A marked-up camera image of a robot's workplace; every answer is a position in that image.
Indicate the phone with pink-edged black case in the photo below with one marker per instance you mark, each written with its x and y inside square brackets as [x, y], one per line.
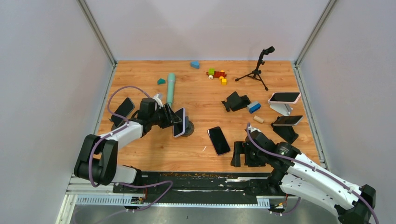
[219, 141]

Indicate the small wooden cylinder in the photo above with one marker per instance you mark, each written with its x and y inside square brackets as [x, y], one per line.
[258, 119]

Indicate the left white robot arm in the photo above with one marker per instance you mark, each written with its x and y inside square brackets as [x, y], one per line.
[97, 160]

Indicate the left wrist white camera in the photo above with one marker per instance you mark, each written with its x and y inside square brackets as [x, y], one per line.
[158, 98]

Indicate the blue and grey eraser block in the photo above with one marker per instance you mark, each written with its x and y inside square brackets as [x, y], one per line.
[254, 106]

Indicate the teal toy microphone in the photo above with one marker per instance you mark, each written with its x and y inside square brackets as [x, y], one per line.
[171, 80]

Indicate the phone with white edge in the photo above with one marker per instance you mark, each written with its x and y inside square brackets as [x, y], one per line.
[288, 120]

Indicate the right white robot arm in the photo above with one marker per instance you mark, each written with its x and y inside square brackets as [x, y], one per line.
[294, 173]

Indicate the colourful toy brick car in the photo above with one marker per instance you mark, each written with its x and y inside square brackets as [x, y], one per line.
[212, 73]

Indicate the phone with lavender case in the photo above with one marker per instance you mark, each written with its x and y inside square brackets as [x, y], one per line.
[180, 126]

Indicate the black mini tripod stand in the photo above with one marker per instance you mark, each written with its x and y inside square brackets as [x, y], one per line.
[256, 73]

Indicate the black clamp phone holder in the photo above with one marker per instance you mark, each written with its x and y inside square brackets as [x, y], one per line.
[234, 102]

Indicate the white phone stand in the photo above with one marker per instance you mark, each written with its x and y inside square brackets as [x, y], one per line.
[283, 109]

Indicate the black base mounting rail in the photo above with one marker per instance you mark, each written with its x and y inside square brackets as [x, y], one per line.
[185, 189]

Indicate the phone with pink case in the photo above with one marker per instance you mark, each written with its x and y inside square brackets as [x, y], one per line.
[285, 97]

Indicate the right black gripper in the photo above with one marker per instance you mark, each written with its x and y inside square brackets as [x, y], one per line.
[241, 147]

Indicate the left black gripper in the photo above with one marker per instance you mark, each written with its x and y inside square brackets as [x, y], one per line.
[171, 119]

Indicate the blue triangular block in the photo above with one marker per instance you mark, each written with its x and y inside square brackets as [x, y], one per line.
[195, 64]

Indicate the dark teal small block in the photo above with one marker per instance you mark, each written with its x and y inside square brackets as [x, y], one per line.
[161, 81]

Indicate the round black phone stand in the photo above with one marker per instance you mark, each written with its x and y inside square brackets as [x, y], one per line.
[189, 127]

